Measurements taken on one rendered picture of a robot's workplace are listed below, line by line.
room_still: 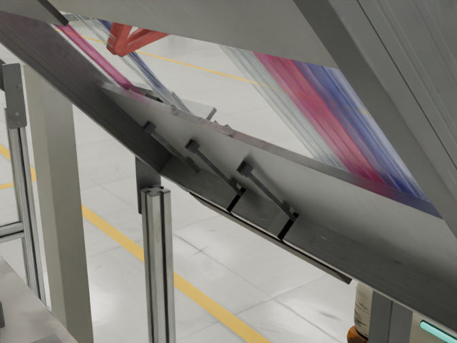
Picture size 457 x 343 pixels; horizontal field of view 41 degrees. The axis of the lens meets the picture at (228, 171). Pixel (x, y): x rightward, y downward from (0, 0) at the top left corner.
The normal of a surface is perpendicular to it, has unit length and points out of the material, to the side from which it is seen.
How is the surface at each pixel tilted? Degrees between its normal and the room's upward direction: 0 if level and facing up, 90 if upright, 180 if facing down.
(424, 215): 134
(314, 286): 0
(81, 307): 90
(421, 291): 44
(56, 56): 90
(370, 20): 90
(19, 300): 0
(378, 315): 90
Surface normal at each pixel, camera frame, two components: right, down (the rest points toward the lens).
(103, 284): 0.00, -0.94
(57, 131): 0.70, 0.25
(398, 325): 0.45, 0.31
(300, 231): -0.55, -0.52
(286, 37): -0.57, 0.80
